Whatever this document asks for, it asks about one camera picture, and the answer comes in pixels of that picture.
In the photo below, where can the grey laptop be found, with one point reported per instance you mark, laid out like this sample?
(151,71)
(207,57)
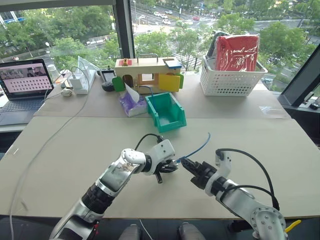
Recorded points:
(22,87)

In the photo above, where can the clear plastic film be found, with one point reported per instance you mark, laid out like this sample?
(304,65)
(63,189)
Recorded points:
(270,110)

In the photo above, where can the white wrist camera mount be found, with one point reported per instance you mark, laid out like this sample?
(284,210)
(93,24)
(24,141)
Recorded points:
(162,150)
(223,160)

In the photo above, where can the white charger block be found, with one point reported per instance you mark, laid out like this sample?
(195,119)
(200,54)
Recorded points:
(76,82)

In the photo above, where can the black handheld controller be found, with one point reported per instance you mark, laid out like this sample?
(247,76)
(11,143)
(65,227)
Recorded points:
(108,75)

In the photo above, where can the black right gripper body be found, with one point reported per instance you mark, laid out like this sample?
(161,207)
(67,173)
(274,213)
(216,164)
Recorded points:
(203,175)

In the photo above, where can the small white round object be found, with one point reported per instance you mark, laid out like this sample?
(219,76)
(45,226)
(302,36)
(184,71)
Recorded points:
(66,92)

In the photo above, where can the wooden lock box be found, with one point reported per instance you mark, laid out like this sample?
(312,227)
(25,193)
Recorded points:
(147,67)

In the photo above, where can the black computer mouse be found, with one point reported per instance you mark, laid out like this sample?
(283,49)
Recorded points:
(314,106)

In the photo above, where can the red package in plastic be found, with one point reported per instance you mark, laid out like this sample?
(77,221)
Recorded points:
(237,52)

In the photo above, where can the purple tissue pack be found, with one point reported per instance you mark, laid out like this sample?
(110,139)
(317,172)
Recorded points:
(132,103)

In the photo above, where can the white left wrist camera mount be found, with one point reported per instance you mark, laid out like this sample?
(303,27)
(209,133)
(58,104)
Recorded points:
(162,150)

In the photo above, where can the white perforated plastic basket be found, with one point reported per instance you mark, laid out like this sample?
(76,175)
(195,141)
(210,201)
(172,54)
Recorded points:
(230,81)

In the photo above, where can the green plastic bin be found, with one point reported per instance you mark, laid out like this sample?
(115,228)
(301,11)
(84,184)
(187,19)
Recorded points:
(166,110)

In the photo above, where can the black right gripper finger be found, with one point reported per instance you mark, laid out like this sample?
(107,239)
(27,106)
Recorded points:
(190,162)
(190,169)

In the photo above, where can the white paper cup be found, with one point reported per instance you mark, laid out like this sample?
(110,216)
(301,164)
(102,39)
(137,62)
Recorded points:
(53,71)

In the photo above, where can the clear plastic sheet holder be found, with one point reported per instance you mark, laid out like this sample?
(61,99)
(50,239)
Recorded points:
(86,63)

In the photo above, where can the black monitor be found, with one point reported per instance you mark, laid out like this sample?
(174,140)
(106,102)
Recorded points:
(302,77)

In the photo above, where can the black round object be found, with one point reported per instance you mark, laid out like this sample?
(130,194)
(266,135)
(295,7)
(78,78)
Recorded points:
(108,86)

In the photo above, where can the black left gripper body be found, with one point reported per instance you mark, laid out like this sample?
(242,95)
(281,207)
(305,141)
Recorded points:
(160,175)

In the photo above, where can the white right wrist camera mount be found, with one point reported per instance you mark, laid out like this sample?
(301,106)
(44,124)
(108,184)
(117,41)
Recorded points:
(223,160)

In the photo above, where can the white power strip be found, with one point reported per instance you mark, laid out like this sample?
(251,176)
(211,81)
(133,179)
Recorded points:
(87,80)

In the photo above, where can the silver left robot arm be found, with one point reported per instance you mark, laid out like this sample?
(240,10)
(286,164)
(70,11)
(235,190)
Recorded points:
(112,177)

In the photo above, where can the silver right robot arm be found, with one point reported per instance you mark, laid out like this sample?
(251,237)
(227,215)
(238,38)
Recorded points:
(245,202)

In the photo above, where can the dark window frame pillar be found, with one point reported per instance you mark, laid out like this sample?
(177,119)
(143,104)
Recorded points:
(123,27)

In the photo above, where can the dark grey bag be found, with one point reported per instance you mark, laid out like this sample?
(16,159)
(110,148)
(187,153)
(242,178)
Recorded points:
(212,46)

